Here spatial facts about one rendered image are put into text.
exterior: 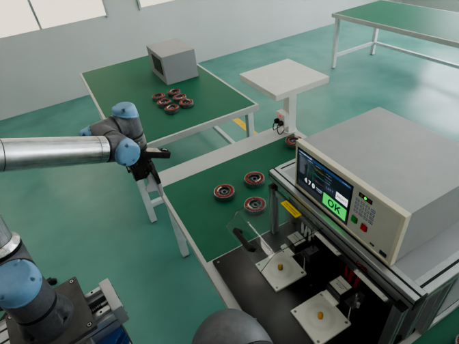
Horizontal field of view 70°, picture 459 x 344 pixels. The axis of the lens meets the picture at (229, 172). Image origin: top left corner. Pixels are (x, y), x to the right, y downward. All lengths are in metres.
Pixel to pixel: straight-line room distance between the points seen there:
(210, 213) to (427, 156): 1.02
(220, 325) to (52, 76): 5.07
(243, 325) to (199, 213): 1.28
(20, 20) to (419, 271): 4.96
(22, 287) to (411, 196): 1.04
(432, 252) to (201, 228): 0.98
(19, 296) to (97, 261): 1.73
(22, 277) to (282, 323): 0.85
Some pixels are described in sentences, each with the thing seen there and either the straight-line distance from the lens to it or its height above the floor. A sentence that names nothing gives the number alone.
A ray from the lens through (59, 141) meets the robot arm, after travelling 0.90.
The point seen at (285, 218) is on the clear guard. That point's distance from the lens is 1.22.
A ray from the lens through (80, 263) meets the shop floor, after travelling 2.80.
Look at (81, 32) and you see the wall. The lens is 5.27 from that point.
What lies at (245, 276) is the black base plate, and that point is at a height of 0.77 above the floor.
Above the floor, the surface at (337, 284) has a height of 0.92.
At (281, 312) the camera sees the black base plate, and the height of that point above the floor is 0.77.
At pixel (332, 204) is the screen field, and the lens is 1.13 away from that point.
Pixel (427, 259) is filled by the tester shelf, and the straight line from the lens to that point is 1.13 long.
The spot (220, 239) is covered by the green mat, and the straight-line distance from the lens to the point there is 1.58.
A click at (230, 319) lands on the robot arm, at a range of 0.48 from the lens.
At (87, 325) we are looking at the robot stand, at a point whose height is 1.04.
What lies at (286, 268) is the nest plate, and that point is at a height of 0.78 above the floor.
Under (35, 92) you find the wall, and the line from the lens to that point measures 5.44.
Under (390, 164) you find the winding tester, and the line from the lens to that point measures 1.09.
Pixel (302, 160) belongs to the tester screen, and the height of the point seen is 1.26.
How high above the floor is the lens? 1.95
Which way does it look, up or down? 38 degrees down
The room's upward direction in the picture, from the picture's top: 7 degrees counter-clockwise
